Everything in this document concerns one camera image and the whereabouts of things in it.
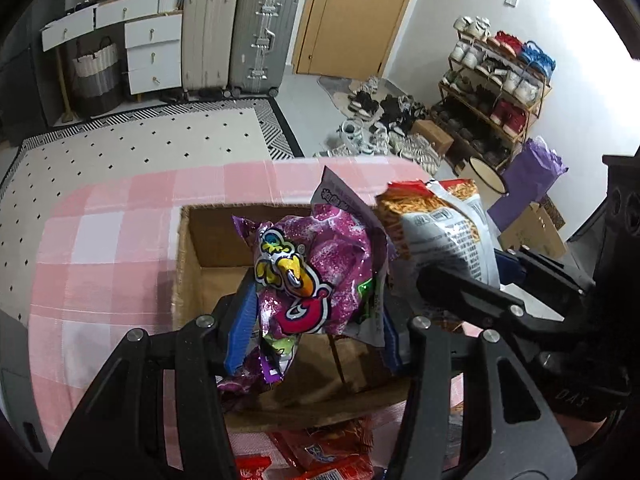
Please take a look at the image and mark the white desk with drawers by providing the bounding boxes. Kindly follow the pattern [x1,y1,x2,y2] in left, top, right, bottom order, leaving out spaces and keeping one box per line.
[41,0,183,96]

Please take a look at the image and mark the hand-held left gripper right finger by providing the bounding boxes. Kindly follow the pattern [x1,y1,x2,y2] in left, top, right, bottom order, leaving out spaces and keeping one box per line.
[381,304,579,480]

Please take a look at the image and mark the white orange noodle snack bag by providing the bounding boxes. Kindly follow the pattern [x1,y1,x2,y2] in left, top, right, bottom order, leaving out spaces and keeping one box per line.
[375,178,502,291]

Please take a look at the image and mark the grey doormat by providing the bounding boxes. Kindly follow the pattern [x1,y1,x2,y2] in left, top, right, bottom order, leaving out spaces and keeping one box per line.
[317,75,386,111]

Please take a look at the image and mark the small brown cardboard box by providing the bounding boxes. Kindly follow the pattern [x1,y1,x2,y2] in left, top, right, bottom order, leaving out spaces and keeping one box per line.
[410,119,455,153]

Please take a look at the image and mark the pink checkered tablecloth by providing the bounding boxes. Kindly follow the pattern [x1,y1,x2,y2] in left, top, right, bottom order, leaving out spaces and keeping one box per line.
[27,156,501,480]

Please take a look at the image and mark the orange cookie packet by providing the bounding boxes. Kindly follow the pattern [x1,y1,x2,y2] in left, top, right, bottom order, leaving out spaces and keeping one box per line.
[300,462,376,480]

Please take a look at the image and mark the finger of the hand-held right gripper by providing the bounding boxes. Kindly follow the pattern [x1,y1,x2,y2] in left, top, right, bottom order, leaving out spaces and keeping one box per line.
[416,265,597,372]
[495,245,597,298]

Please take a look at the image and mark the person's right hand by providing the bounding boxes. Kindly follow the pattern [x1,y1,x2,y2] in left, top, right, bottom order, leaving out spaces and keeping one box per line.
[562,407,623,444]

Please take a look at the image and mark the wooden shoe rack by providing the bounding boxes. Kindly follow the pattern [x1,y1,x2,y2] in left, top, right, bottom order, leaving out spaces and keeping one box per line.
[430,30,553,171]

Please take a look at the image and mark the pile of loose sneakers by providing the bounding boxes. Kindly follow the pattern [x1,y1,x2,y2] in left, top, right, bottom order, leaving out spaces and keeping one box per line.
[315,76,446,173]

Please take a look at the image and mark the grey refrigerator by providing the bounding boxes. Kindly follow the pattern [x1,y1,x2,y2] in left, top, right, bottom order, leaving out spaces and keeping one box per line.
[0,35,47,133]

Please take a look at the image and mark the red triangular chips bag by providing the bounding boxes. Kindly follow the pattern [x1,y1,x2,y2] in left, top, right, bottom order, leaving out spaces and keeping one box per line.
[272,417,373,471]

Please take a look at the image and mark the woven laundry basket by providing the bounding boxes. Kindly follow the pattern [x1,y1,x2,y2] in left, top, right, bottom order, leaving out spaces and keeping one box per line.
[70,37,123,116]

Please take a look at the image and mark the wooden-handled broom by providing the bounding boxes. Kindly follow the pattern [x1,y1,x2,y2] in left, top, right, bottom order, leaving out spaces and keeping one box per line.
[52,45,77,127]

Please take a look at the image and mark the small red snack packet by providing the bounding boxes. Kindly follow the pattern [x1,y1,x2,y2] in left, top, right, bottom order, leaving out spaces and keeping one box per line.
[235,455,273,480]

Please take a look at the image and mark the tan wooden door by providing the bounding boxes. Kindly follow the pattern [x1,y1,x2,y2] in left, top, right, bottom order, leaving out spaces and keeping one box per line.
[291,0,433,81]

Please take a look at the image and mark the beige suitcase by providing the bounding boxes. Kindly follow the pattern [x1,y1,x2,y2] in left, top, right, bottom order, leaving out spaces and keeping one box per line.
[180,0,240,101]

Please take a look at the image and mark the rows of assorted shoes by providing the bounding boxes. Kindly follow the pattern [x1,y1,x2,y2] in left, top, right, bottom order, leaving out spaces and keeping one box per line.
[440,15,557,133]

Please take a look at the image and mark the purple paper bag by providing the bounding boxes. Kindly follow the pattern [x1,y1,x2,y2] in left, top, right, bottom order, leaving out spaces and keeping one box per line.
[487,136,569,233]

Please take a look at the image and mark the large brown cardboard box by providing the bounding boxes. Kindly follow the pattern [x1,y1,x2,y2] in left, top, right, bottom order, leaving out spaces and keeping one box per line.
[497,202,567,261]

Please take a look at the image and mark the dotted rug with striped border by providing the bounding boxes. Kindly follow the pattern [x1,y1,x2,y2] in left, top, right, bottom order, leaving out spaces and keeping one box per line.
[0,97,306,326]

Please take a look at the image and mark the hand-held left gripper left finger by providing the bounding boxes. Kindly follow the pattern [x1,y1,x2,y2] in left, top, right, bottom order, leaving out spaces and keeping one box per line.
[49,271,260,480]

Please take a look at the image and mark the cream trash bin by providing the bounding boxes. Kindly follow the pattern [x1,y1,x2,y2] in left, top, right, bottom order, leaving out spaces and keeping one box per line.
[455,156,508,196]

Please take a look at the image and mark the purple candy bag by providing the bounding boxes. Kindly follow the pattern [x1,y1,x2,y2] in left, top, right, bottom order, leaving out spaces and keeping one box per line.
[217,165,401,403]

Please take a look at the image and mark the silver suitcase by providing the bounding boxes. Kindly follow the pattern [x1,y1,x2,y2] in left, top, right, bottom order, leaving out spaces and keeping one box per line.
[229,0,300,98]

